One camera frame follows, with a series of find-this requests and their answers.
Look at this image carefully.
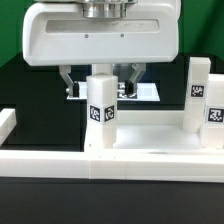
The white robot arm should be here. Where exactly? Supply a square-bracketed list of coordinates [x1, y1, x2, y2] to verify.
[22, 0, 181, 94]

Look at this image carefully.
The white desk top tray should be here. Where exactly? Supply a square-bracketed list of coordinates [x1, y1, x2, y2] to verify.
[83, 109, 224, 156]

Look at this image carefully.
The white left fence block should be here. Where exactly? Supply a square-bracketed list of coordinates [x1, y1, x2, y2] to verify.
[0, 108, 17, 146]

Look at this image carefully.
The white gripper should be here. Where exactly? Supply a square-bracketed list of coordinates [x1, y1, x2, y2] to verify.
[22, 1, 180, 97]

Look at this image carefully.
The printed marker sheet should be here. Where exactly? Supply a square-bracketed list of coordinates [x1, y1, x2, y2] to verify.
[67, 82, 160, 102]

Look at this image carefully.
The white front fence bar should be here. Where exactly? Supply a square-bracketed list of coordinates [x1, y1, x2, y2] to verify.
[0, 150, 224, 183]

